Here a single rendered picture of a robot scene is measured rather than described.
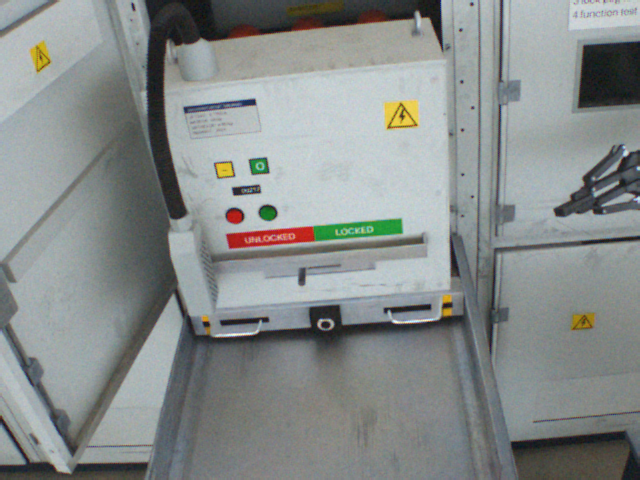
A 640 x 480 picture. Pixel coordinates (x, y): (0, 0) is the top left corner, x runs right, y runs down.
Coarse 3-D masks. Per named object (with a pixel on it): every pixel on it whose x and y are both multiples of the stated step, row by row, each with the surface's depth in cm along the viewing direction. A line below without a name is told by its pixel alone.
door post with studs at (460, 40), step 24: (456, 0) 125; (456, 24) 128; (456, 48) 131; (456, 72) 134; (456, 96) 137; (456, 120) 140; (456, 144) 144; (456, 168) 147; (456, 192) 151; (456, 216) 155
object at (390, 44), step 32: (288, 32) 123; (320, 32) 121; (352, 32) 119; (384, 32) 117; (224, 64) 114; (256, 64) 112; (288, 64) 110; (320, 64) 109; (352, 64) 107; (384, 64) 104; (416, 64) 104; (448, 160) 114; (448, 192) 118; (448, 224) 122; (448, 256) 126; (448, 288) 131
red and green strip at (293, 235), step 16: (336, 224) 122; (352, 224) 122; (368, 224) 122; (384, 224) 122; (400, 224) 122; (240, 240) 125; (256, 240) 125; (272, 240) 125; (288, 240) 125; (304, 240) 125; (320, 240) 125
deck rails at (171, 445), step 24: (456, 264) 141; (192, 336) 138; (456, 336) 131; (192, 360) 134; (456, 360) 126; (480, 360) 117; (192, 384) 129; (480, 384) 117; (168, 408) 119; (192, 408) 124; (480, 408) 116; (168, 432) 117; (480, 432) 112; (168, 456) 116; (480, 456) 108
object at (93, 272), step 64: (0, 0) 97; (64, 0) 109; (0, 64) 95; (64, 64) 110; (128, 64) 134; (0, 128) 100; (64, 128) 116; (128, 128) 134; (0, 192) 100; (64, 192) 116; (128, 192) 138; (0, 256) 101; (64, 256) 117; (128, 256) 139; (0, 320) 98; (64, 320) 118; (128, 320) 140; (64, 384) 118; (64, 448) 114
